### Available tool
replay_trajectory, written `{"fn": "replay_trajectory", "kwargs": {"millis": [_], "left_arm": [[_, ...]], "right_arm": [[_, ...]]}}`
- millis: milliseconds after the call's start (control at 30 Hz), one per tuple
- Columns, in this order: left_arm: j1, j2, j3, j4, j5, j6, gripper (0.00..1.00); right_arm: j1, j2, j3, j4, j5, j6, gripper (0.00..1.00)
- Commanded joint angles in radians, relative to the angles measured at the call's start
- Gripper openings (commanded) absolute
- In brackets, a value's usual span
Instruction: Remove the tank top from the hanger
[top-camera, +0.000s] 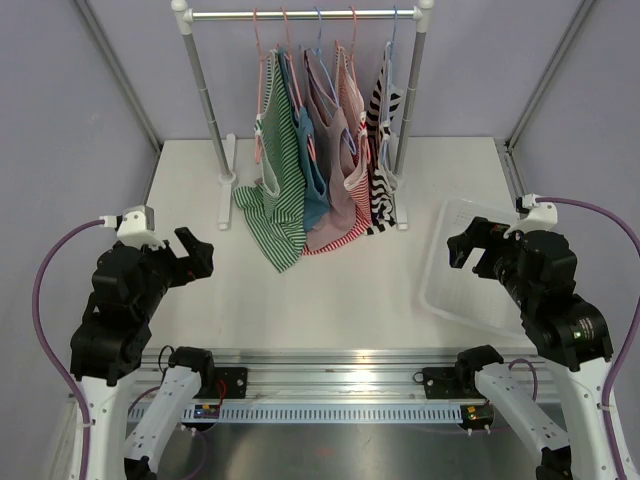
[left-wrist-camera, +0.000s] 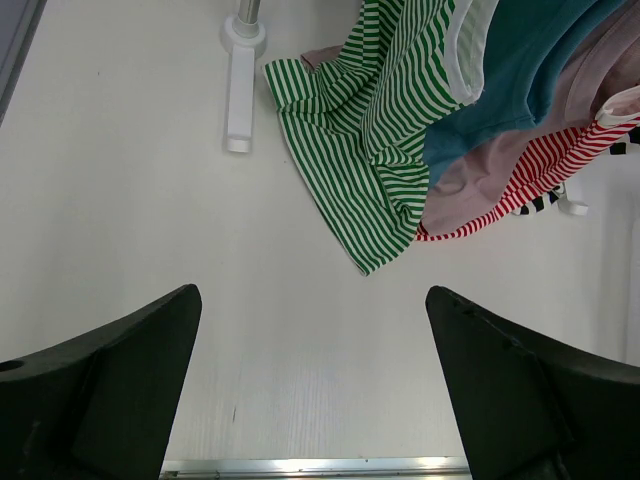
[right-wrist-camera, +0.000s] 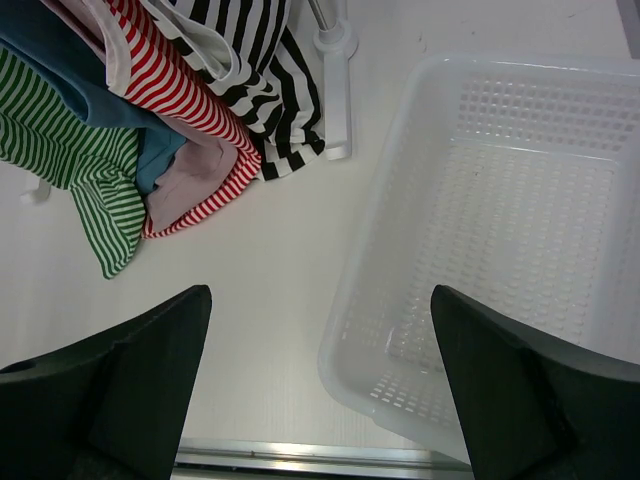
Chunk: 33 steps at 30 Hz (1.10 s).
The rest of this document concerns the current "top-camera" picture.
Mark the mauve pink tank top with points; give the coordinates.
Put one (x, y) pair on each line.
(334, 160)

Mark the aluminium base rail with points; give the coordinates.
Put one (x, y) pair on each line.
(334, 376)

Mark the white plastic laundry basket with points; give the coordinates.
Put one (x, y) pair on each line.
(458, 295)

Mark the green striped tank top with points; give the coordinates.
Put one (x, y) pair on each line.
(274, 206)

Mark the blue wire hanger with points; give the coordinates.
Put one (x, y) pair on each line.
(386, 92)
(317, 51)

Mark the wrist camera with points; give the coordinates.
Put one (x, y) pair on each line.
(535, 214)
(135, 227)

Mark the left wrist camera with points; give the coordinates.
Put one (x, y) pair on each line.
(135, 227)

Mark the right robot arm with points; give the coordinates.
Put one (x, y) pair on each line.
(571, 335)

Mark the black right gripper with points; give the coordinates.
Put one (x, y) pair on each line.
(491, 236)

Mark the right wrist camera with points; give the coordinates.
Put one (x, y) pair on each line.
(535, 214)

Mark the white slotted cable duct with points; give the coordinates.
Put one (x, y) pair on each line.
(239, 413)

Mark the black white striped tank top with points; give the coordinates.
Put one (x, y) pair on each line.
(383, 183)

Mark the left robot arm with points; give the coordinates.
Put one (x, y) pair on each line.
(128, 285)

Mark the teal blue tank top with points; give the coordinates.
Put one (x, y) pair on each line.
(316, 202)

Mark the red striped tank top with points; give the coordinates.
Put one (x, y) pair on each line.
(352, 103)

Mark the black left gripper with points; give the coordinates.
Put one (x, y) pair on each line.
(187, 268)

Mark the white metal clothes rack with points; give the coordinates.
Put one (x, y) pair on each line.
(225, 147)

